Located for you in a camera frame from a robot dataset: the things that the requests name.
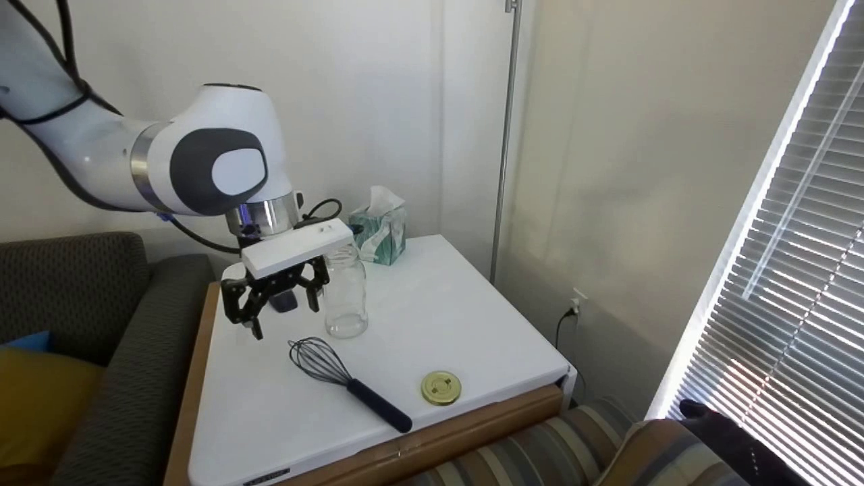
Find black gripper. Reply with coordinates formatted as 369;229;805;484
219;257;326;337

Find black wire whisk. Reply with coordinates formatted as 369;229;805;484
288;337;412;431

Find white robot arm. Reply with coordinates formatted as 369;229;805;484
0;0;330;337

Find clear glass bottle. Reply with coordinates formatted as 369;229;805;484
323;245;367;339

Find green patterned tissue box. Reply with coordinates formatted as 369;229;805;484
349;185;407;265

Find white foam board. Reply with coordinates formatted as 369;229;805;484
188;234;574;486

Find grey armchair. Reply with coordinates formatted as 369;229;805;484
0;231;214;486

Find brown wooden table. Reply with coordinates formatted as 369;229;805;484
162;284;563;486

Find yellow pillow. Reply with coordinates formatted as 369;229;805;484
0;347;102;478

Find striped sofa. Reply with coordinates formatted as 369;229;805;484
393;400;812;486

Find white window blinds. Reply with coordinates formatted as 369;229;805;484
647;0;864;486

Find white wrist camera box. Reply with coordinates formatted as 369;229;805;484
243;219;354;279

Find black power cord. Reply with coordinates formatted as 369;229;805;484
550;303;583;356

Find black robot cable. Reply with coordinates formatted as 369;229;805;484
0;0;345;257

